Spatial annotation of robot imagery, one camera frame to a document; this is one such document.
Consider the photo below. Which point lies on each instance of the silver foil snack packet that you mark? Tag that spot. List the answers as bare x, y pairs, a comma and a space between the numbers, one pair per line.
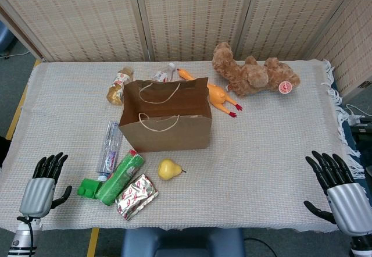
136, 196

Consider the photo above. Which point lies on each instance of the yellow pear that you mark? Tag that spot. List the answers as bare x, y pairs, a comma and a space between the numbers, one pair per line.
167, 169

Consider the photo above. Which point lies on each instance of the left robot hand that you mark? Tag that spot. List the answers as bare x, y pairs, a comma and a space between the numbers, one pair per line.
37, 196

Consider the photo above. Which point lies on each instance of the bamboo folding screen panel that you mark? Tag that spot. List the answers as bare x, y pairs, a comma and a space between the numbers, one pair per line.
72, 15
194, 15
354, 50
290, 15

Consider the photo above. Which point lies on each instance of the brown paper bag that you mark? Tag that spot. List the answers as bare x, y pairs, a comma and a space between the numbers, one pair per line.
168, 137

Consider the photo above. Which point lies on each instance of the brown teddy bear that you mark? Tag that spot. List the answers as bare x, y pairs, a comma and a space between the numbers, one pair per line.
250, 76

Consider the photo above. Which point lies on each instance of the blue chair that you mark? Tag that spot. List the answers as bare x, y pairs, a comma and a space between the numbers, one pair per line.
4, 39

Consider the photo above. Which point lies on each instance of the black device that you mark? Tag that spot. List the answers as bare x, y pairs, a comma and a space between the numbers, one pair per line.
363, 135

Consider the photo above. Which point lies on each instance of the blue padded seat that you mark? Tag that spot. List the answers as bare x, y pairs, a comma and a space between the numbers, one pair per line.
183, 239

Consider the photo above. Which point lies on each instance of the small clear red-label bottle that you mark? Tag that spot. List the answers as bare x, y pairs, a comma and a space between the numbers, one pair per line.
161, 75

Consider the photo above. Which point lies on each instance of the white woven tablecloth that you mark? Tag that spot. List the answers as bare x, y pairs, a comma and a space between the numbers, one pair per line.
261, 152

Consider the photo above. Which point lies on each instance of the green Pringles can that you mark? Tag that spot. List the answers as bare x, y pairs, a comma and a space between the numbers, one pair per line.
119, 178

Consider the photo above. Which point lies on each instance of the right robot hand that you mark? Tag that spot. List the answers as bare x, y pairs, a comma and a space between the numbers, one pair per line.
348, 207

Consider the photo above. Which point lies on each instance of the amber tea bottle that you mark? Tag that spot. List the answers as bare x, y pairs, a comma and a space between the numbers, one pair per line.
116, 89

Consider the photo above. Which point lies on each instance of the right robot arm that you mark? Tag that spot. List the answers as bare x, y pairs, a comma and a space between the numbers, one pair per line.
361, 246

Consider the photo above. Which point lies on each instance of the clear plastic water bottle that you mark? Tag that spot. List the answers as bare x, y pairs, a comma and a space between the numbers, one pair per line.
110, 149

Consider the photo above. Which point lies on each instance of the green object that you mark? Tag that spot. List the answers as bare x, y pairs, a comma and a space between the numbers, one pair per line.
87, 188

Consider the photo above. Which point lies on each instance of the orange rubber chicken toy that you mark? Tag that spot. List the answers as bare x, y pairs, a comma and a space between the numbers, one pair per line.
216, 94

